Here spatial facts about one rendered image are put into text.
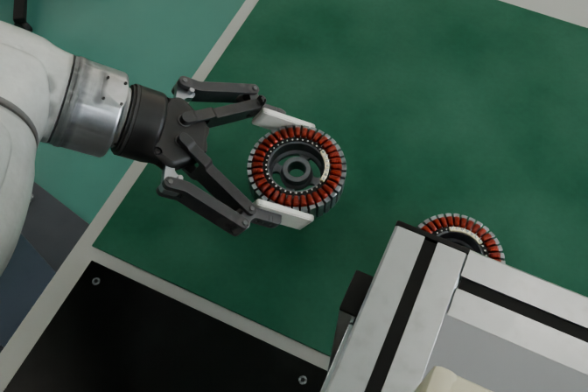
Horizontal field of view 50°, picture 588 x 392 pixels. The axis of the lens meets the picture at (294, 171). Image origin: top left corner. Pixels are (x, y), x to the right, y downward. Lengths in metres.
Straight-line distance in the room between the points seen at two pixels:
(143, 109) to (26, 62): 0.11
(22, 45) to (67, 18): 1.53
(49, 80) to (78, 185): 1.17
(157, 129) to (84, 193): 1.12
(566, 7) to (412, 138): 0.36
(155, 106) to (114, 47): 1.39
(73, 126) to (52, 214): 1.12
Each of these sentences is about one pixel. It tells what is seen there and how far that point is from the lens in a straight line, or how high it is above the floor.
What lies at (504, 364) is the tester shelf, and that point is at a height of 1.11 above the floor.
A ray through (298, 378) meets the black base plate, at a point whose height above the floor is 0.77.
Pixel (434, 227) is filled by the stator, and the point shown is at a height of 0.79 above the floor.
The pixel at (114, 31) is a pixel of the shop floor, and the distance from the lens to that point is 2.07.
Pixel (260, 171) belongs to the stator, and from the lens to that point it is 0.70.
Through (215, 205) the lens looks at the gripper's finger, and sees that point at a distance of 0.64.
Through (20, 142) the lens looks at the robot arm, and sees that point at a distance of 0.55.
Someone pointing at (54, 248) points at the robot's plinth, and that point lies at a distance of 1.68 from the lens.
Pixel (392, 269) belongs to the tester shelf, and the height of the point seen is 1.11.
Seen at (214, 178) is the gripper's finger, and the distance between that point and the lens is 0.65.
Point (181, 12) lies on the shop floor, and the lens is 2.07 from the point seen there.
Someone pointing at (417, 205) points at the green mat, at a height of 0.75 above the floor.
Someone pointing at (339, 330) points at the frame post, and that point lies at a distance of 0.47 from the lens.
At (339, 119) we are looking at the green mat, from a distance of 0.87.
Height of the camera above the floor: 1.46
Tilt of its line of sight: 60 degrees down
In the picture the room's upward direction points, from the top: straight up
